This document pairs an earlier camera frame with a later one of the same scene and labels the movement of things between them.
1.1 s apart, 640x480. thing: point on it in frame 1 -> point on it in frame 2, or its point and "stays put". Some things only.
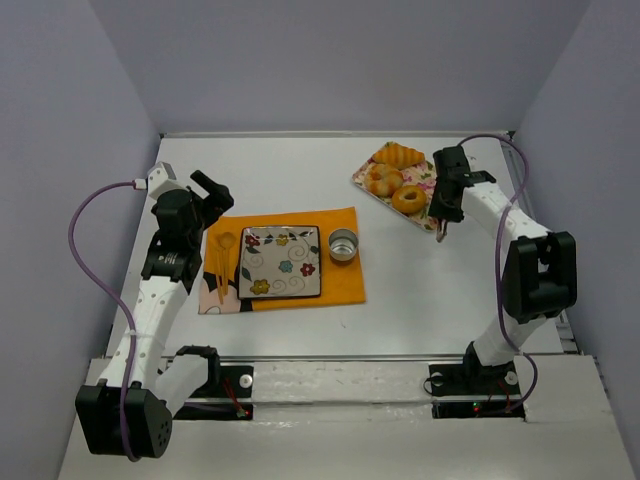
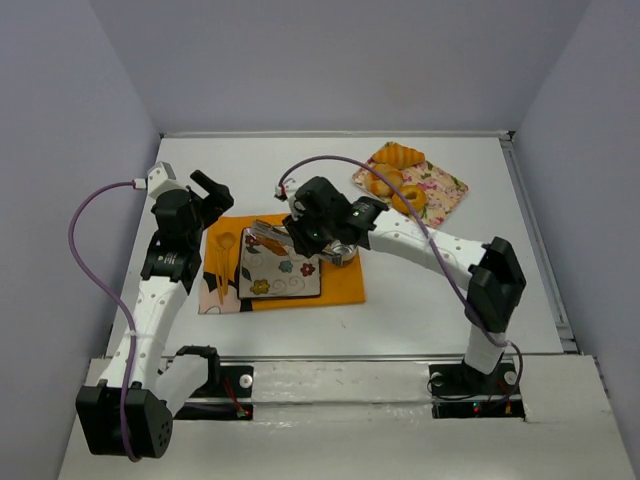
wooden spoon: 226,240 stays put
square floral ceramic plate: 279,261 stays put
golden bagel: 409,199 stays put
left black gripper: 211,198 stays put
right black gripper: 447,211 -> 296,239
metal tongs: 442,232 -> 279,233
